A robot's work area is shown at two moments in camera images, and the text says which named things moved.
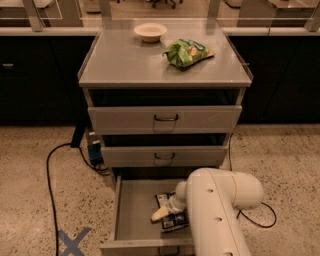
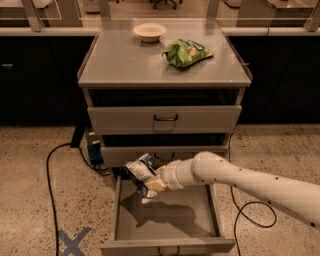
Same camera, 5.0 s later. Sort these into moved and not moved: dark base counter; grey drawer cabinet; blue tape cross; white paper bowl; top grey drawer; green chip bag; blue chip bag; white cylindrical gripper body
Moved: white cylindrical gripper body; blue chip bag
Not moved: dark base counter; white paper bowl; green chip bag; blue tape cross; top grey drawer; grey drawer cabinet
